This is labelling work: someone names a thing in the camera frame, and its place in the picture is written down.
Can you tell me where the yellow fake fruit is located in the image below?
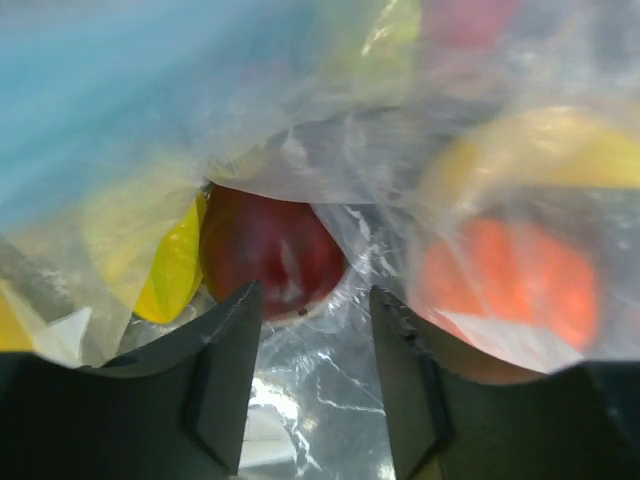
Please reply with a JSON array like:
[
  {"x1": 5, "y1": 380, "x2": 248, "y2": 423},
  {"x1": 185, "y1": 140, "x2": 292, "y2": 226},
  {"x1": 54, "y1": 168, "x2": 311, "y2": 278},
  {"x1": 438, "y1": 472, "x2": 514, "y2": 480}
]
[{"x1": 133, "y1": 193, "x2": 206, "y2": 324}]

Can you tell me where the dark red fake apple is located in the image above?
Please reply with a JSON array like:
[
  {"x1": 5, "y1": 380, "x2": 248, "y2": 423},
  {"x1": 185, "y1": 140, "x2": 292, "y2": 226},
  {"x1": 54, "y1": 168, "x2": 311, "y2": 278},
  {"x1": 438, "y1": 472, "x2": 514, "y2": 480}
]
[{"x1": 199, "y1": 185, "x2": 348, "y2": 322}]

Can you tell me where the blue zip fruit bag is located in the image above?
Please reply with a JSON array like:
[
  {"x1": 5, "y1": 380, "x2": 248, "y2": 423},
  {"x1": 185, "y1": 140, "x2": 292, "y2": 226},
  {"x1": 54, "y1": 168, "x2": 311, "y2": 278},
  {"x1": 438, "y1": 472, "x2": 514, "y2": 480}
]
[{"x1": 1, "y1": 1, "x2": 639, "y2": 479}]

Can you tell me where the grapes and orange bag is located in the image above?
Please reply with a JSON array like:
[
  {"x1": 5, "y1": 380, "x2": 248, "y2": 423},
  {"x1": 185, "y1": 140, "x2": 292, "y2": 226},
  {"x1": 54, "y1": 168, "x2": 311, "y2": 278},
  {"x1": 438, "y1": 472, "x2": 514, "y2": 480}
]
[{"x1": 407, "y1": 105, "x2": 639, "y2": 373}]

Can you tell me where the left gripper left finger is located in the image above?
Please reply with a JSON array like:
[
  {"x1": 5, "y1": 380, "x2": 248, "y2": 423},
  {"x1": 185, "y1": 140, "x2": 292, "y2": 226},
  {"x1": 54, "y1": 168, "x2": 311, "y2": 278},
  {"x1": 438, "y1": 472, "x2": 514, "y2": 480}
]
[{"x1": 1, "y1": 283, "x2": 263, "y2": 479}]

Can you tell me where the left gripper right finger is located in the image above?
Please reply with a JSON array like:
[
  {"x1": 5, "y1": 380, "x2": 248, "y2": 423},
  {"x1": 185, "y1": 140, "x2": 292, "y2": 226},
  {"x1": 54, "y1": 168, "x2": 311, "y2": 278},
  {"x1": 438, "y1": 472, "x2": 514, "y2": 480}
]
[{"x1": 369, "y1": 287, "x2": 639, "y2": 479}]

